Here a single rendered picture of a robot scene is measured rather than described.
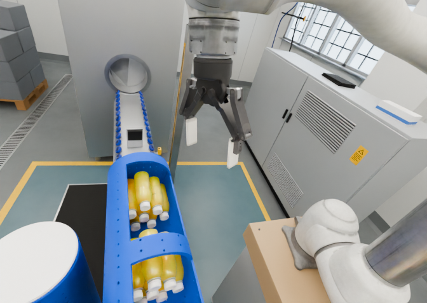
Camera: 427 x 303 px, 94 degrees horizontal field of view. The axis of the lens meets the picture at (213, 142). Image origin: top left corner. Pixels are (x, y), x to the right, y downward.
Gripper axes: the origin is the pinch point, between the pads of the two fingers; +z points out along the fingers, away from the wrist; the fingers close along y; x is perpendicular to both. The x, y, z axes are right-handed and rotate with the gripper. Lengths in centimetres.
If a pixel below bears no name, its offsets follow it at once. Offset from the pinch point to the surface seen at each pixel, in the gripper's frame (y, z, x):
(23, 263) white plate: -43, 45, -43
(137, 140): -89, 38, 21
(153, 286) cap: -5.4, 42.3, -16.9
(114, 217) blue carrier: -29.5, 33.1, -16.7
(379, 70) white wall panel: -5, 2, 279
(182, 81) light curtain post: -82, 2, 55
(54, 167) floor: -220, 107, -19
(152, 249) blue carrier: -9.8, 33.3, -13.6
